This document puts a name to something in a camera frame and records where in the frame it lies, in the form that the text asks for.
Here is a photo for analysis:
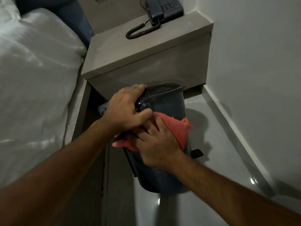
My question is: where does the person's left hand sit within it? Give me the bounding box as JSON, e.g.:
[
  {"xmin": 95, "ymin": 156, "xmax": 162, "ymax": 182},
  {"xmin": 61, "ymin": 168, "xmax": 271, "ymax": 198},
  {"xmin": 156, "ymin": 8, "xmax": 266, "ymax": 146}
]
[{"xmin": 101, "ymin": 84, "xmax": 153, "ymax": 137}]

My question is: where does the person's right hand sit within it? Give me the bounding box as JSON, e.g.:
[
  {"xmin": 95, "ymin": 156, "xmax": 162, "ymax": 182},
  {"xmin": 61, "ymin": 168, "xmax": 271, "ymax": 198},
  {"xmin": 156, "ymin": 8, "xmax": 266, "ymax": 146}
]
[{"xmin": 112, "ymin": 113, "xmax": 187, "ymax": 172}]

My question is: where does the dark blue pedal bin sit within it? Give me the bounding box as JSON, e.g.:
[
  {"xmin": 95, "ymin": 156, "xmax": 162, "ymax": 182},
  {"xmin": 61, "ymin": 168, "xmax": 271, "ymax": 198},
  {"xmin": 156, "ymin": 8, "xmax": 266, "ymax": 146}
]
[{"xmin": 98, "ymin": 82, "xmax": 204, "ymax": 195}]

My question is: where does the red cleaning cloth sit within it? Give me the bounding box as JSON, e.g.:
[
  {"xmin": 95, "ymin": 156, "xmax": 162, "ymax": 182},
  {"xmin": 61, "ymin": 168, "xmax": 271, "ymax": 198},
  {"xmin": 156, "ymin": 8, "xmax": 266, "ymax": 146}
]
[{"xmin": 114, "ymin": 112, "xmax": 194, "ymax": 152}]

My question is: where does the person's left forearm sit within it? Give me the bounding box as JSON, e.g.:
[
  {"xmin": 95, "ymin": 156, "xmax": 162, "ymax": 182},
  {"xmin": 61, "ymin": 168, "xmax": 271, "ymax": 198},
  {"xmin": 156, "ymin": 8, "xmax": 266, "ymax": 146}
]
[{"xmin": 0, "ymin": 118, "xmax": 116, "ymax": 226}]

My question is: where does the person's right forearm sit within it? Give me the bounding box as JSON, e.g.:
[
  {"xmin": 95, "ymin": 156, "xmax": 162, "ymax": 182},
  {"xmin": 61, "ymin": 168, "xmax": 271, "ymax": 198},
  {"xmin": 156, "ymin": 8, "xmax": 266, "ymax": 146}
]
[{"xmin": 167, "ymin": 150, "xmax": 301, "ymax": 226}]

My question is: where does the grey nightstand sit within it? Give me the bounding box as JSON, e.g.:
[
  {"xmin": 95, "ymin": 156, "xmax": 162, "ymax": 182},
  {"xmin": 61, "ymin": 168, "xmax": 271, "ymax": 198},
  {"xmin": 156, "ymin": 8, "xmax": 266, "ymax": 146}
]
[{"xmin": 81, "ymin": 10, "xmax": 214, "ymax": 102}]

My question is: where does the black coiled telephone cord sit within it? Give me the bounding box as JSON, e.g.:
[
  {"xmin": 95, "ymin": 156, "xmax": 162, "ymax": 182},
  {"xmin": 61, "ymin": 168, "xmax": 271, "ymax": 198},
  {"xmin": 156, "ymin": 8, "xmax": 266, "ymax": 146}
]
[{"xmin": 125, "ymin": 18, "xmax": 162, "ymax": 40}]

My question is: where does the dark corded telephone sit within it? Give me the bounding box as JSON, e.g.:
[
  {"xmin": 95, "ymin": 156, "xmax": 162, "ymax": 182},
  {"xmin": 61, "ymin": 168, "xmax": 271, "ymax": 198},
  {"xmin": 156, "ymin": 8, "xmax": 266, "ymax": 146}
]
[{"xmin": 144, "ymin": 0, "xmax": 184, "ymax": 27}]

